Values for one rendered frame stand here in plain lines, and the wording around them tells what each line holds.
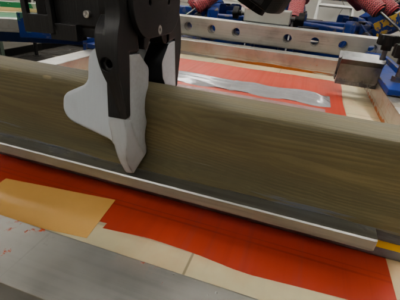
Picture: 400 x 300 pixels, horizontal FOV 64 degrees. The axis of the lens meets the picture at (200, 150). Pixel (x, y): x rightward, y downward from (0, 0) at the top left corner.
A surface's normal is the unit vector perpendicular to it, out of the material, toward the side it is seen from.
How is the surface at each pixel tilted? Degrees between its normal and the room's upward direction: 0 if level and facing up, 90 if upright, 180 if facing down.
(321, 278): 0
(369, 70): 90
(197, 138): 93
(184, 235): 0
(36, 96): 93
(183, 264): 0
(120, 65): 88
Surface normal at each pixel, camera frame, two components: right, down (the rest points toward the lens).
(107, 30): -0.28, 0.10
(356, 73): -0.31, 0.41
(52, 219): 0.08, -0.88
